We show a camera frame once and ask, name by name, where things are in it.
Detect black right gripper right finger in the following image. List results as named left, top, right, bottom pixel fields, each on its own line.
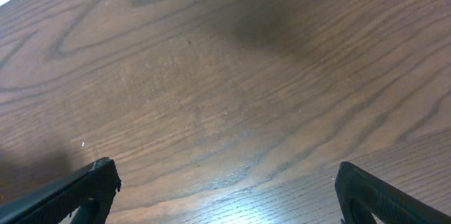
left=335, top=162, right=450, bottom=224

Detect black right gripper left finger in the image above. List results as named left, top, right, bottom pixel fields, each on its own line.
left=1, top=157, right=121, bottom=224

